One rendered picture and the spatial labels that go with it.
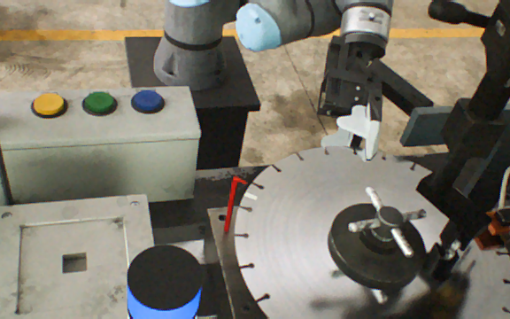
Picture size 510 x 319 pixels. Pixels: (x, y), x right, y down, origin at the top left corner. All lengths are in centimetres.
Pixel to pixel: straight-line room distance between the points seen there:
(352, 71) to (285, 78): 166
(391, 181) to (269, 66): 186
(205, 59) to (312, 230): 55
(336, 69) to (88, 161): 38
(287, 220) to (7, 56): 202
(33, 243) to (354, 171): 40
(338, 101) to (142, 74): 49
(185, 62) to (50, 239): 53
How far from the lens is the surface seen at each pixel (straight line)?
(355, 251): 64
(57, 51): 255
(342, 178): 72
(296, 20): 91
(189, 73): 111
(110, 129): 82
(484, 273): 70
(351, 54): 87
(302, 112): 234
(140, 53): 123
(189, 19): 106
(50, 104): 85
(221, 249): 74
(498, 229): 73
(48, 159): 84
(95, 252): 68
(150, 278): 34
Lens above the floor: 145
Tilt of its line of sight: 44 degrees down
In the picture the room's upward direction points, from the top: 12 degrees clockwise
